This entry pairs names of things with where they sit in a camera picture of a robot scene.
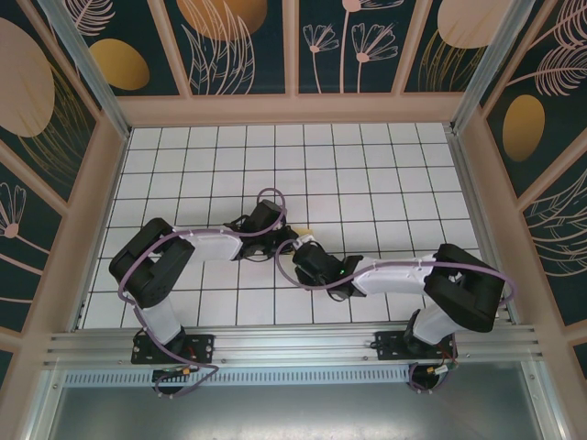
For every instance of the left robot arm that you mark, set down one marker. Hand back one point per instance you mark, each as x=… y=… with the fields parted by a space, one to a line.
x=215 y=245

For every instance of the long aluminium mounting rail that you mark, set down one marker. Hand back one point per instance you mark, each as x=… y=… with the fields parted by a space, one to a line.
x=293 y=341

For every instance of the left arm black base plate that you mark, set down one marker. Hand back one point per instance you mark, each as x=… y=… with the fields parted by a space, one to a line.
x=202 y=348

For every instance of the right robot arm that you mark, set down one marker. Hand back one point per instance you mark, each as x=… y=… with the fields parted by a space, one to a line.
x=390 y=279

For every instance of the aluminium table side rail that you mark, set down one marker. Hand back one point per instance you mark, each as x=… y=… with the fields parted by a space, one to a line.
x=477 y=201

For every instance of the dark panel, single pink flower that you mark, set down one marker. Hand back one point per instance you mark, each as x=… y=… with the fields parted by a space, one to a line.
x=36 y=275

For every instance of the pink wooden enclosure frame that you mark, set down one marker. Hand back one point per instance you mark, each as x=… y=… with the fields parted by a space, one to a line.
x=284 y=110

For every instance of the dark panel, pale disc, leaves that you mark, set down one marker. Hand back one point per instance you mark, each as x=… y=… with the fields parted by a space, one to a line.
x=422 y=46

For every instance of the dark panel, large pale disc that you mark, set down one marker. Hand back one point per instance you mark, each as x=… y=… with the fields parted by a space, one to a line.
x=69 y=137

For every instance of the grey sheet metal shelf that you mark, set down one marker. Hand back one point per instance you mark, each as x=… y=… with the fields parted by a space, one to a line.
x=293 y=412

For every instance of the dark panel, orange disc, feathers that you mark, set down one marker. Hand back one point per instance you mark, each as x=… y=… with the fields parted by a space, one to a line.
x=270 y=55

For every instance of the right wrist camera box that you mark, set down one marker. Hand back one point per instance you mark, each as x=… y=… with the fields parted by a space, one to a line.
x=316 y=263

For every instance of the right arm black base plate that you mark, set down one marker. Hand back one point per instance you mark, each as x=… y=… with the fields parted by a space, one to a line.
x=390 y=346

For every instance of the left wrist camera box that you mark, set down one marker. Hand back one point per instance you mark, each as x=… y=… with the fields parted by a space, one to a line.
x=266 y=215

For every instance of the dark panel, pink fern leaves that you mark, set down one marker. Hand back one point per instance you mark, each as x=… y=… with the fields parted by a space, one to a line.
x=559 y=293

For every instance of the dark panel, pink flowers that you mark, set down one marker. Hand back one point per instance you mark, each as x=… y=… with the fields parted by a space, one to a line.
x=330 y=69

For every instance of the dark panel, gold oval, fern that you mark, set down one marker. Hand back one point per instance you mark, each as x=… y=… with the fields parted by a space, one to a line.
x=564 y=137

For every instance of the aluminium corner post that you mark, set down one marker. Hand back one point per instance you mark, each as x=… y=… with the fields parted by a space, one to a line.
x=490 y=64
x=87 y=64

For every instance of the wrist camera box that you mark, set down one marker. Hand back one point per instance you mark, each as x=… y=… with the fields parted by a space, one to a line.
x=316 y=263
x=266 y=215

